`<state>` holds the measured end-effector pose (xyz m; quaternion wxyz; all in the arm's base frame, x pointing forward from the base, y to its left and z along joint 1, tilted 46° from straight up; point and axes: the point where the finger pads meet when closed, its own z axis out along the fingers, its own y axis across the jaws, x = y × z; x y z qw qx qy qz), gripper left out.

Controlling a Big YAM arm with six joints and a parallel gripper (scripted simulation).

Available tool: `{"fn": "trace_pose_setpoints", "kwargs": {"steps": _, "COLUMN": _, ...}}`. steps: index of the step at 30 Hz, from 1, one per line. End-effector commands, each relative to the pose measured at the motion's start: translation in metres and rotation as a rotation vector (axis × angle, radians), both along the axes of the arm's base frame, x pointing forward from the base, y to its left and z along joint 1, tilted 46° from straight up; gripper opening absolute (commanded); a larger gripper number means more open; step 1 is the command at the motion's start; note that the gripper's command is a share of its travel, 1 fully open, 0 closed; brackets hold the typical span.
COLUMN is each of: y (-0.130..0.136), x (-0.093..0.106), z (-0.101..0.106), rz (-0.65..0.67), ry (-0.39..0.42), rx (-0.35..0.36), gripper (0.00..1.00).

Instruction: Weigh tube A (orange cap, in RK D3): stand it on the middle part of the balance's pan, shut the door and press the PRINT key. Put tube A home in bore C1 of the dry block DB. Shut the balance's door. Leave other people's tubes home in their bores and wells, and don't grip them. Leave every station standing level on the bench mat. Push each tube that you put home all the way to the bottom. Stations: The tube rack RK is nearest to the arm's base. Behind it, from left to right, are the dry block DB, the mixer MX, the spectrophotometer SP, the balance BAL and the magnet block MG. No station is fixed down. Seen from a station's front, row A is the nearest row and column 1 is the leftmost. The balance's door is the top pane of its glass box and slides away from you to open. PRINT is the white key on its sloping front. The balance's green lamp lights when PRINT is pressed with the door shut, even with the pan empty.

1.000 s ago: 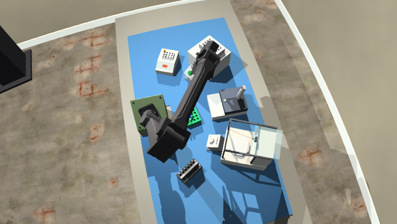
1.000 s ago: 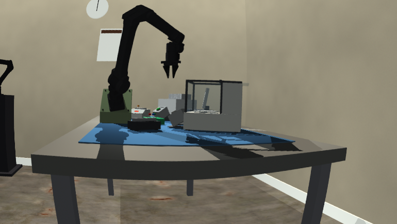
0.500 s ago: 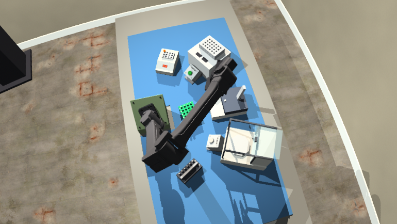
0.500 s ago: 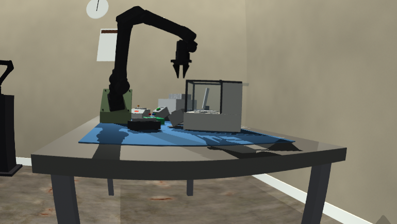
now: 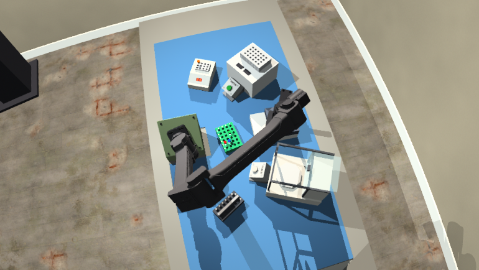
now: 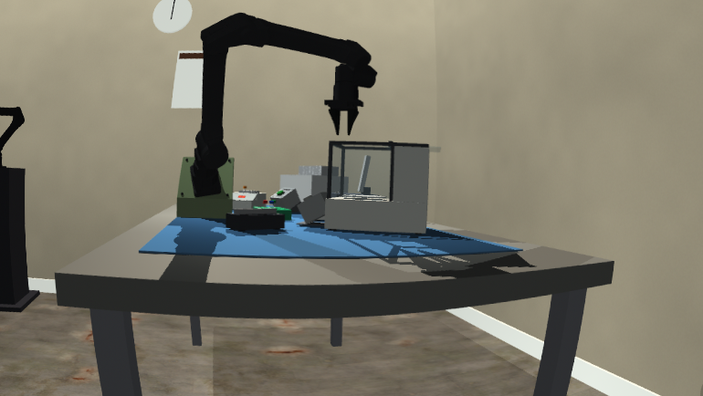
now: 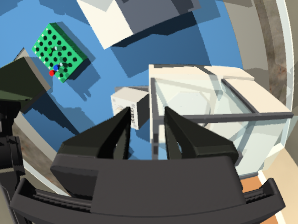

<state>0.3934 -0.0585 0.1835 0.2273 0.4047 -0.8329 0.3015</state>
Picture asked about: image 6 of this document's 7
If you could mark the blue bench mat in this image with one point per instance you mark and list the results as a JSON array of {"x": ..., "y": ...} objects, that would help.
[{"x": 207, "y": 236}]

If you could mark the green tube rack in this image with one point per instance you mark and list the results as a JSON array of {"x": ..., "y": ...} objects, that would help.
[{"x": 280, "y": 210}]

